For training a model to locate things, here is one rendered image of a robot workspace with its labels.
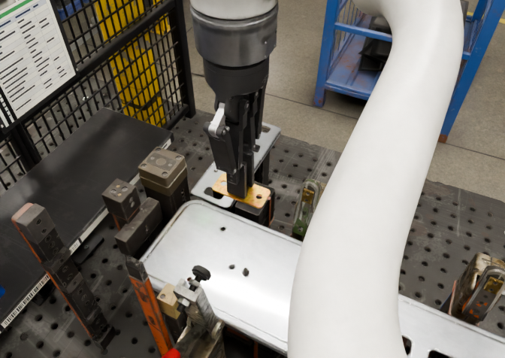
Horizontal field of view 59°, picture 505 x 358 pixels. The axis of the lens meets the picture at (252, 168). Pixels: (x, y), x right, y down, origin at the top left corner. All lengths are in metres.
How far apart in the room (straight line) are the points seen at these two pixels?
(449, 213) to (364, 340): 1.22
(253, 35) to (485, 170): 2.32
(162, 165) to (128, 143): 0.15
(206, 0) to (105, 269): 0.96
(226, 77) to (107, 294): 0.86
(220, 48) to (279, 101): 2.37
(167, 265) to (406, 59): 0.66
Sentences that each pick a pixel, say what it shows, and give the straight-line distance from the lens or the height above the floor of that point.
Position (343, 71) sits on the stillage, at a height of 0.16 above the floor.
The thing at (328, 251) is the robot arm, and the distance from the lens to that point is 0.26.
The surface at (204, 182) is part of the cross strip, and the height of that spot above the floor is 1.00.
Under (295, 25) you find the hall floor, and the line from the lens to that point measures 3.60.
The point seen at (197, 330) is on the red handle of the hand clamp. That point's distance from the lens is 0.73.
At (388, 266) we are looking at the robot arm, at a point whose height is 1.54.
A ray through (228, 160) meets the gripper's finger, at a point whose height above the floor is 1.36.
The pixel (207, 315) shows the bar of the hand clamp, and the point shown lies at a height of 1.13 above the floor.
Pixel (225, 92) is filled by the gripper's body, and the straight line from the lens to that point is 0.50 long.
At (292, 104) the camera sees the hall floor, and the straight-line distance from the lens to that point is 2.81.
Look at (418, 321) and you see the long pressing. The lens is 0.88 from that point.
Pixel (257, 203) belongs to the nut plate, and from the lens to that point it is 0.65.
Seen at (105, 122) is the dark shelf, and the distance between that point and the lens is 1.16.
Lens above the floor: 1.76
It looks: 47 degrees down
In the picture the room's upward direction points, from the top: straight up
